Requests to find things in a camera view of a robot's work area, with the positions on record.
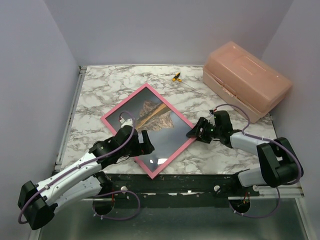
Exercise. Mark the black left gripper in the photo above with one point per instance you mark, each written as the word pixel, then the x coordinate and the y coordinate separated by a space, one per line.
pixel 146 147

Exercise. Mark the landscape photo print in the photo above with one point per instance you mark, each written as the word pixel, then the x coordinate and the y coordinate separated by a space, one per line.
pixel 160 125

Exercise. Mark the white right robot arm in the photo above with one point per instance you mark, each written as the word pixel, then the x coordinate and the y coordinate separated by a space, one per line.
pixel 278 163

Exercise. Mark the pink translucent plastic box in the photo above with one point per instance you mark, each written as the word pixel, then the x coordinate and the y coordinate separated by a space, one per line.
pixel 243 80

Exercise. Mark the aluminium extrusion frame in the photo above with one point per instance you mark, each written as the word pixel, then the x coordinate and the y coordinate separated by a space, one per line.
pixel 52 88

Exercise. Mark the yellow black T-handle hex key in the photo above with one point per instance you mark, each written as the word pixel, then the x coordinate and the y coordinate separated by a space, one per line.
pixel 180 83

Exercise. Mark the pink wooden picture frame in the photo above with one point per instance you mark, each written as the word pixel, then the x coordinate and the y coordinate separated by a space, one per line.
pixel 185 147

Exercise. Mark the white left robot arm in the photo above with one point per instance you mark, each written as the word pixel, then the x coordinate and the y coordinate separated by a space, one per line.
pixel 38 202

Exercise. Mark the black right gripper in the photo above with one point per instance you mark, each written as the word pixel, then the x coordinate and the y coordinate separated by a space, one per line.
pixel 202 123

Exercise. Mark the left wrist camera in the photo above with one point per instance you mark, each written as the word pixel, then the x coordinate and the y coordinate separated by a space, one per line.
pixel 126 122

